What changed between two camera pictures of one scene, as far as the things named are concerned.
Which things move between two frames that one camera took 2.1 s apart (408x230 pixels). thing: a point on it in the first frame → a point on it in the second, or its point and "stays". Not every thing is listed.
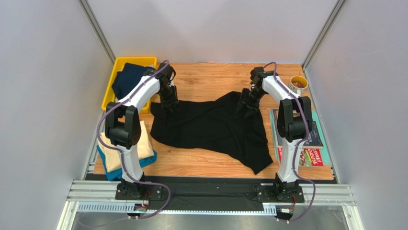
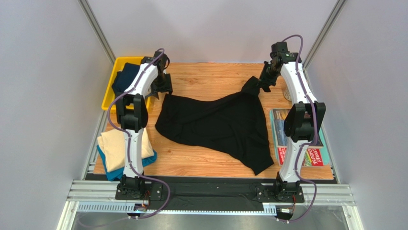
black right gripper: (249, 101) → (266, 80)
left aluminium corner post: (98, 30) stays
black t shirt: (214, 123) stays
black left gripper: (173, 101) → (168, 87)
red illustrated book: (309, 157) stays
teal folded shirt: (117, 174) stays
